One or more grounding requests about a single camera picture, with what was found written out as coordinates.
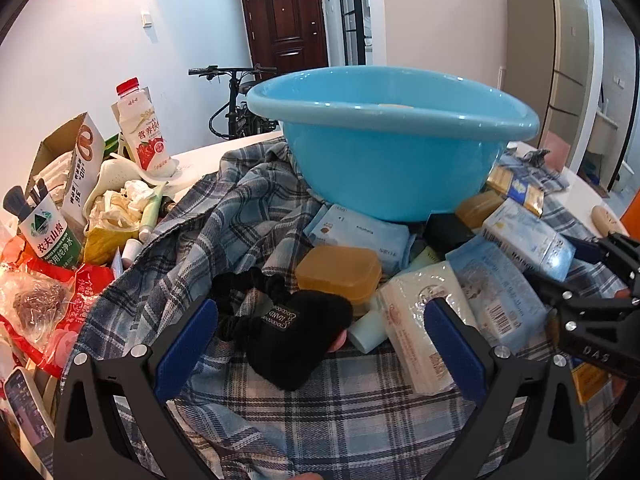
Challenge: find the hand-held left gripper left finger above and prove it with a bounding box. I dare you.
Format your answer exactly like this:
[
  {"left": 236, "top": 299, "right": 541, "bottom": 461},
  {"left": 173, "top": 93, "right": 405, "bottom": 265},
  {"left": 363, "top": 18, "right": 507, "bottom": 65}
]
[{"left": 52, "top": 296, "right": 219, "bottom": 480}]

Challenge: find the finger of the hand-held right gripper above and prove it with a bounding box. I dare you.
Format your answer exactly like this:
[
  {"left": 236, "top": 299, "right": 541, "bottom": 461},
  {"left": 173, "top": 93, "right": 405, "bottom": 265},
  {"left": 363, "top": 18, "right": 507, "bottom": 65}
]
[
  {"left": 525, "top": 271, "right": 633, "bottom": 313},
  {"left": 565, "top": 232, "right": 640, "bottom": 286}
]

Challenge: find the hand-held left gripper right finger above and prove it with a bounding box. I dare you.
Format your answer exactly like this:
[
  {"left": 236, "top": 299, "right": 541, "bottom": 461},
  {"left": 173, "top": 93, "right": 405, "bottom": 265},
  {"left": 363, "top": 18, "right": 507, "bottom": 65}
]
[{"left": 424, "top": 297, "right": 588, "bottom": 480}]

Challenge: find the white soap bar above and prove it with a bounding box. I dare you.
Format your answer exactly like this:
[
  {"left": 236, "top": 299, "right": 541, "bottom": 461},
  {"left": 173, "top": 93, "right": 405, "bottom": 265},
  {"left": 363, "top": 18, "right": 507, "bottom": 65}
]
[{"left": 377, "top": 260, "right": 482, "bottom": 396}]

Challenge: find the blue plastic basin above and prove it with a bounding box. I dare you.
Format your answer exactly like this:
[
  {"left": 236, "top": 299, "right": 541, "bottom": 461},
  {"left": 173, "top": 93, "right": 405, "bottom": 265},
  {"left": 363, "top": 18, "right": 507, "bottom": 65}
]
[{"left": 246, "top": 66, "right": 541, "bottom": 223}]

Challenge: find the orange chair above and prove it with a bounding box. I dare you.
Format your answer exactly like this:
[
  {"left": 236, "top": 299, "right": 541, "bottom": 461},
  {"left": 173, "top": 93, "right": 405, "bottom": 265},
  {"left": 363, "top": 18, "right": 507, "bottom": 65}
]
[{"left": 619, "top": 199, "right": 640, "bottom": 242}]

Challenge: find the beige oval soap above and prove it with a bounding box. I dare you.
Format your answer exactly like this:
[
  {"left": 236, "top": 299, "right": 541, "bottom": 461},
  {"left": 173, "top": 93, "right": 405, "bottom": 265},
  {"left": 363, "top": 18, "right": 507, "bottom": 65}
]
[{"left": 590, "top": 205, "right": 629, "bottom": 237}]

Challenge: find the light blue baby wipes pack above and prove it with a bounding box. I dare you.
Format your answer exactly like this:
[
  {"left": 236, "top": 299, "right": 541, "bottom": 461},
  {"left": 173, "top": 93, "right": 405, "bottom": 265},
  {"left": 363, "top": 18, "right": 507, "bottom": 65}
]
[{"left": 445, "top": 247, "right": 552, "bottom": 356}]

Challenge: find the light blue carton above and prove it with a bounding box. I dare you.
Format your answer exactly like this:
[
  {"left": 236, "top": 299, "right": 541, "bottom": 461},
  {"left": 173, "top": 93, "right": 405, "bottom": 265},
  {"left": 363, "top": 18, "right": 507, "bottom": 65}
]
[{"left": 481, "top": 198, "right": 577, "bottom": 282}]

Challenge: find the pale blue tube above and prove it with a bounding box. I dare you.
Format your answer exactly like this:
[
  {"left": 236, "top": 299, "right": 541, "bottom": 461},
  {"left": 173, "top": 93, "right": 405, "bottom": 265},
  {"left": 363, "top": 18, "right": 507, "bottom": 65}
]
[{"left": 348, "top": 310, "right": 392, "bottom": 354}]

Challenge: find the mint green box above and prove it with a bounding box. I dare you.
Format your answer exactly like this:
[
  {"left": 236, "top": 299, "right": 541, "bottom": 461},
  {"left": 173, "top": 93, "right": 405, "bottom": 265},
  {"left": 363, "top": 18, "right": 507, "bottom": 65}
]
[{"left": 409, "top": 245, "right": 447, "bottom": 267}]

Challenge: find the black fluffy headband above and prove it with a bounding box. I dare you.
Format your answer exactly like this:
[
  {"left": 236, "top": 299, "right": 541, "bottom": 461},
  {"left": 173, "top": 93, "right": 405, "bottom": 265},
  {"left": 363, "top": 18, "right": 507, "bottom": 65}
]
[{"left": 211, "top": 267, "right": 354, "bottom": 392}]

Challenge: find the small white bottle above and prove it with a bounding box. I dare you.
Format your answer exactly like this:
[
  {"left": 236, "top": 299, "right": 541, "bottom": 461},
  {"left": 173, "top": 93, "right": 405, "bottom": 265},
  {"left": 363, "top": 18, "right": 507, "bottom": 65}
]
[{"left": 122, "top": 237, "right": 144, "bottom": 267}]

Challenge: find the black box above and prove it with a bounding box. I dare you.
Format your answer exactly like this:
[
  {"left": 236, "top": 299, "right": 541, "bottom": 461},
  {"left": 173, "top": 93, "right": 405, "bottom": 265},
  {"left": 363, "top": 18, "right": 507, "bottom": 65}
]
[{"left": 424, "top": 212, "right": 475, "bottom": 257}]

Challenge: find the gold foil packet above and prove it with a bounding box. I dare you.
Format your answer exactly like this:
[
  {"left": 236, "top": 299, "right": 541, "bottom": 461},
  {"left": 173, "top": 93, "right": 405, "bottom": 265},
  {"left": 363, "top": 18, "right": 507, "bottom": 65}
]
[{"left": 486, "top": 164, "right": 547, "bottom": 218}]

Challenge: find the yellow-brown soap block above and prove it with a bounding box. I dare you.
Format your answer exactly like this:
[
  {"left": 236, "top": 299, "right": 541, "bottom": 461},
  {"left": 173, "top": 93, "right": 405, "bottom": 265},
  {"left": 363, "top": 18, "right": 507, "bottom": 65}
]
[{"left": 455, "top": 191, "right": 507, "bottom": 232}]

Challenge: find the blue plaid shirt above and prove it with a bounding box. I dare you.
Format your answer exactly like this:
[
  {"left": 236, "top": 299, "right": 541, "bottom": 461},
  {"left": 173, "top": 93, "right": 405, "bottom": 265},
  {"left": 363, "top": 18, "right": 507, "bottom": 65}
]
[{"left": 67, "top": 140, "right": 631, "bottom": 480}]

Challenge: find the red bag of nuts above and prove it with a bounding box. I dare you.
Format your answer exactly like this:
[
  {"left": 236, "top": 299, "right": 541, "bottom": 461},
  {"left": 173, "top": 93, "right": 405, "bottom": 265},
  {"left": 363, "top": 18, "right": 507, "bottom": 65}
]
[{"left": 0, "top": 240, "right": 117, "bottom": 378}]

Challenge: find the yellow tissue pack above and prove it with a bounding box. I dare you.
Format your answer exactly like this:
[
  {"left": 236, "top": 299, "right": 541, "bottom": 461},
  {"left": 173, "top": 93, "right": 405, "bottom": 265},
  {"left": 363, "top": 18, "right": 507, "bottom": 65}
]
[{"left": 82, "top": 180, "right": 166, "bottom": 267}]

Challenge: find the pale green tube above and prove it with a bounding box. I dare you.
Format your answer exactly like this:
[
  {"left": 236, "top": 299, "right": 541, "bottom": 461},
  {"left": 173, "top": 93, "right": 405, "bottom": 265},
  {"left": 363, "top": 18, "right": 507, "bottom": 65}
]
[{"left": 137, "top": 182, "right": 169, "bottom": 242}]

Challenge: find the amber plastic soap box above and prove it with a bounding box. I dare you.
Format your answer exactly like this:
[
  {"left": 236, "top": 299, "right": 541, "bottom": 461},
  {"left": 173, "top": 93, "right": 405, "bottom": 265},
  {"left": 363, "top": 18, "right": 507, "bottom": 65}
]
[{"left": 294, "top": 246, "right": 383, "bottom": 317}]

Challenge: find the pale blue wipes pack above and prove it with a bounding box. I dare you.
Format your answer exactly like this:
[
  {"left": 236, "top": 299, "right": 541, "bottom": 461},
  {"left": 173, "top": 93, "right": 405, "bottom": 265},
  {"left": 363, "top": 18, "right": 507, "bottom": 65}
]
[{"left": 302, "top": 204, "right": 412, "bottom": 268}]

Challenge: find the white smartphone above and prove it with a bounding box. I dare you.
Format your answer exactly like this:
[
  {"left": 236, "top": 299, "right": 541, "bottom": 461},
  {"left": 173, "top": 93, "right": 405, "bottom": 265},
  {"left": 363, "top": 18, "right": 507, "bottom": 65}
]
[{"left": 2, "top": 366, "right": 56, "bottom": 438}]

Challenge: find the green-label cut water bottle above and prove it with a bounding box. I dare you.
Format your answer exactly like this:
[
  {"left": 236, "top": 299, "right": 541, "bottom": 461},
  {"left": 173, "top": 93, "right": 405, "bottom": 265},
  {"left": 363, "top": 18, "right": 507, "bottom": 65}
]
[{"left": 19, "top": 195, "right": 84, "bottom": 272}]

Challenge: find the beige refrigerator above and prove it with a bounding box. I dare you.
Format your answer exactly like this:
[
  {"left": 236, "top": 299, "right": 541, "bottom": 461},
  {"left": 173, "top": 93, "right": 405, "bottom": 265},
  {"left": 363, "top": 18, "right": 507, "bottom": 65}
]
[{"left": 502, "top": 0, "right": 608, "bottom": 172}]

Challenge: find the open cardboard box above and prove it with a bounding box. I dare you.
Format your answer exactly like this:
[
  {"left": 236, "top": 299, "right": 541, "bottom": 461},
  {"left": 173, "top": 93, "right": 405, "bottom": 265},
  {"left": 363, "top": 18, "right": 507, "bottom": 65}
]
[{"left": 30, "top": 111, "right": 107, "bottom": 222}]

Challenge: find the red-capped milk bottle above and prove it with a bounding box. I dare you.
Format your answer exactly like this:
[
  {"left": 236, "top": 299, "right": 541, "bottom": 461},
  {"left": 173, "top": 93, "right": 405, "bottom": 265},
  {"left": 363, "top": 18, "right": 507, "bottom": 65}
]
[{"left": 111, "top": 77, "right": 179, "bottom": 179}]

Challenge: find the grey makeup brush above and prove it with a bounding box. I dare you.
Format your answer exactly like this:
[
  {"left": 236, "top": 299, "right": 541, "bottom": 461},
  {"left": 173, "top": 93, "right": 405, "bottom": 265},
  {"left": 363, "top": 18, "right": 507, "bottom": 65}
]
[{"left": 2, "top": 186, "right": 32, "bottom": 221}]

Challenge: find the black bicycle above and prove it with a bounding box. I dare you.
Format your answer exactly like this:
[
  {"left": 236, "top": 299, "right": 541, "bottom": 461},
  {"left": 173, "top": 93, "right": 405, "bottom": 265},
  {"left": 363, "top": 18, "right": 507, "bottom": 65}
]
[{"left": 188, "top": 64, "right": 279, "bottom": 142}]

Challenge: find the dark brown door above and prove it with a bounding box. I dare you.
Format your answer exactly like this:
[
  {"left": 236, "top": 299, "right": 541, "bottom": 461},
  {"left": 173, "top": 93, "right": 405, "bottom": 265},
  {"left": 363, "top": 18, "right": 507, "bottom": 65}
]
[{"left": 239, "top": 0, "right": 331, "bottom": 78}]

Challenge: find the black-framed glass door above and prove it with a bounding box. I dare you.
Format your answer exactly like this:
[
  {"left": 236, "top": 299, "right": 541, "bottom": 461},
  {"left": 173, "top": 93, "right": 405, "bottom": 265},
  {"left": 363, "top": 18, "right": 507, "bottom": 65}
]
[{"left": 334, "top": 0, "right": 374, "bottom": 67}]

